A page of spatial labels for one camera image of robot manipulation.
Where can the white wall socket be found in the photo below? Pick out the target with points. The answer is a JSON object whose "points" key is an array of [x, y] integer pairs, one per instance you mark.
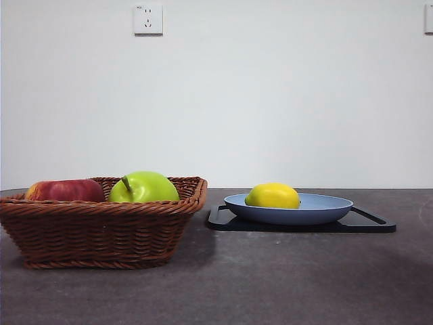
{"points": [[148, 20]]}

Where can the green apple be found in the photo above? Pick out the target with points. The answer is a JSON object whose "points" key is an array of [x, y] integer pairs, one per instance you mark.
{"points": [[149, 189]]}

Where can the brown wicker basket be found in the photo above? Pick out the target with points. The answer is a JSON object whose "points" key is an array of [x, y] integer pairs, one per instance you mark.
{"points": [[101, 233]]}

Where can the black flat tray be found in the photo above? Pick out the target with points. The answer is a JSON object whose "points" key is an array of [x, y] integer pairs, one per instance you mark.
{"points": [[365, 225]]}

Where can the white wall switch plate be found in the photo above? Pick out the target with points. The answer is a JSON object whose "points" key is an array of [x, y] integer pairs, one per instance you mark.
{"points": [[429, 20]]}

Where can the red apple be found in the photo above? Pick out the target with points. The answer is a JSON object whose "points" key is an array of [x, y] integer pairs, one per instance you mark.
{"points": [[64, 191]]}

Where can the yellow lemon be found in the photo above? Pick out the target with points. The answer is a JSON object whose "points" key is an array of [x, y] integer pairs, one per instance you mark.
{"points": [[272, 196]]}

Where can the blue round plate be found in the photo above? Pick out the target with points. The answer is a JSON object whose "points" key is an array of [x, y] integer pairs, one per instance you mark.
{"points": [[291, 215]]}

